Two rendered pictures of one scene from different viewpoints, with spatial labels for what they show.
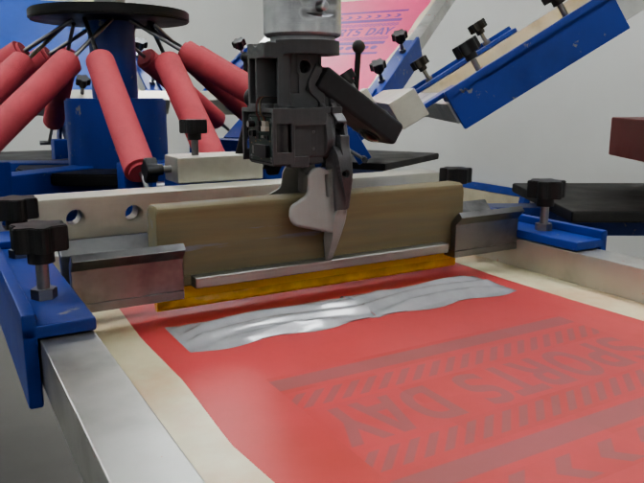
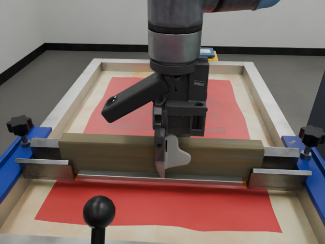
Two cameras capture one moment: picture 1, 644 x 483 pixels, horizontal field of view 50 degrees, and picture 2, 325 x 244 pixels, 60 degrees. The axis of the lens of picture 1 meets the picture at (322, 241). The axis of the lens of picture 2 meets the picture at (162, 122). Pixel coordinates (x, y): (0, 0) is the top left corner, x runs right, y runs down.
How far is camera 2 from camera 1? 1.07 m
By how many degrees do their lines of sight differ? 125
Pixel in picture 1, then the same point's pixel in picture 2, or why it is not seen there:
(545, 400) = not seen: hidden behind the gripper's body
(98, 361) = (278, 124)
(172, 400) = (255, 134)
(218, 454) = (248, 117)
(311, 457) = (229, 111)
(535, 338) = (134, 122)
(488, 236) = (57, 153)
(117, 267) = (276, 155)
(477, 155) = not seen: outside the picture
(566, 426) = not seen: hidden behind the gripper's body
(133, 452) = (269, 99)
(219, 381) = (240, 137)
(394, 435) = (209, 110)
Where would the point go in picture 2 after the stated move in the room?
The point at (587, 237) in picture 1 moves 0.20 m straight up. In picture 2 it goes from (33, 129) to (7, 38)
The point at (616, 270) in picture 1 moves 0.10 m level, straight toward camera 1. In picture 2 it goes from (61, 122) to (100, 111)
